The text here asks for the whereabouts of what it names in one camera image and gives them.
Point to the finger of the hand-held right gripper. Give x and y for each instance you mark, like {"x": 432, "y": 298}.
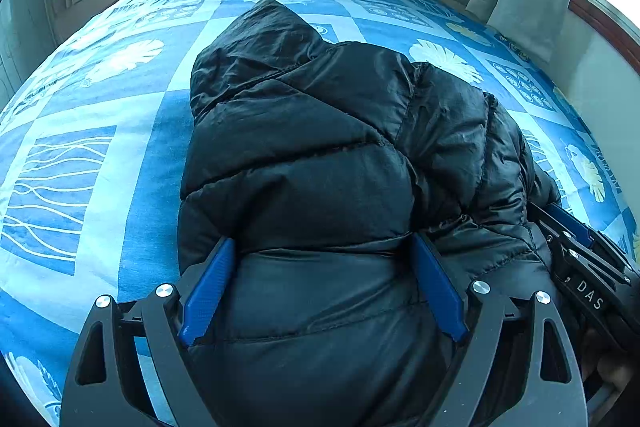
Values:
{"x": 572, "y": 222}

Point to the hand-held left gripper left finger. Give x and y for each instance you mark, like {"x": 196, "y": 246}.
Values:
{"x": 210, "y": 292}

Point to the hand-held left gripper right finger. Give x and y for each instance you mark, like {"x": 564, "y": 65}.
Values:
{"x": 435, "y": 287}

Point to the black puffer jacket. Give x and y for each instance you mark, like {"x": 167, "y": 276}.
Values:
{"x": 340, "y": 187}

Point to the person's right hand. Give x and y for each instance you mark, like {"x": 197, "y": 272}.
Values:
{"x": 612, "y": 367}

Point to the bed with blue patterned sheet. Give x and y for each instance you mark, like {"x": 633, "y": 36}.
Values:
{"x": 100, "y": 132}

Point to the white glossy wardrobe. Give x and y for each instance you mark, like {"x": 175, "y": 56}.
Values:
{"x": 22, "y": 42}

